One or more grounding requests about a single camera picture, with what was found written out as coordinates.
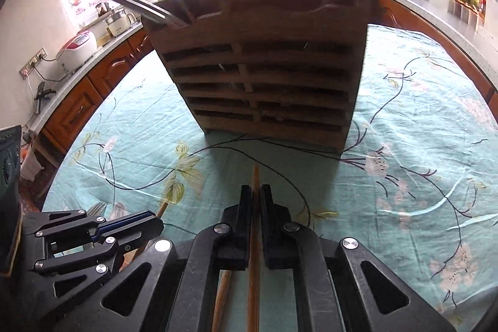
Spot grey kitchen countertop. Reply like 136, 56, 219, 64
27, 0, 498, 138

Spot spice bottle rack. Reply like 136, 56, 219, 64
447, 1, 488, 31

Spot wooden base cabinets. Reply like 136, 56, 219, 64
39, 0, 498, 157

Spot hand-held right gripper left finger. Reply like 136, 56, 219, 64
52, 184, 253, 332

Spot wooden utensil holder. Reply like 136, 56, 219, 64
142, 0, 376, 156

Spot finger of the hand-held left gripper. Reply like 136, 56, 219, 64
34, 217, 165, 298
23, 209, 157, 240

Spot white and red rice cooker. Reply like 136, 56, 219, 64
55, 32, 99, 75

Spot white electric cooking pot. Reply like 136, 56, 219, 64
104, 10, 138, 38

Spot wall power outlet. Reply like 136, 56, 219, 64
19, 47, 48, 78

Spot small black tripod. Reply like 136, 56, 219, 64
33, 81, 54, 115

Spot teal floral tablecloth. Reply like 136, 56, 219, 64
41, 23, 498, 332

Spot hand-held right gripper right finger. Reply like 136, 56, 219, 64
260, 184, 457, 332

